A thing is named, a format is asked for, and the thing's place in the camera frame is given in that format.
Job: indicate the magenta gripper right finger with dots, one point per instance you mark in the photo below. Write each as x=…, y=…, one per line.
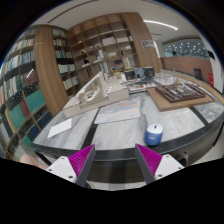
x=153, y=165

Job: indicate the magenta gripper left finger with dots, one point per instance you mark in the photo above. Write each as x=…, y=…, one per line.
x=76, y=167

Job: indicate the grey patterned mouse pad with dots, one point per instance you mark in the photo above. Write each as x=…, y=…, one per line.
x=120, y=111

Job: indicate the white paper sheet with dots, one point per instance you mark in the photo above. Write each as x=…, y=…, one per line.
x=63, y=126

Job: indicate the brown architectural model on board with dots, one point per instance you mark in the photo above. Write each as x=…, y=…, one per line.
x=174, y=96

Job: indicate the white architectural model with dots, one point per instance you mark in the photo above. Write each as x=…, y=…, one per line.
x=101, y=90

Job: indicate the glass display case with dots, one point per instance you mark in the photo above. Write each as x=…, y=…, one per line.
x=141, y=73

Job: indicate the wooden bookshelf with books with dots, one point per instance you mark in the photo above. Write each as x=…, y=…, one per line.
x=37, y=78

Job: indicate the red fire extinguisher box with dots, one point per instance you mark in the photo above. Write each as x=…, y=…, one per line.
x=211, y=79

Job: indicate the wooden reception counter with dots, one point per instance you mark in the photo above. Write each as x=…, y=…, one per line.
x=196, y=67

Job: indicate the wooden open shelf unit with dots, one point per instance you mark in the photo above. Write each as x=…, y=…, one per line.
x=112, y=43

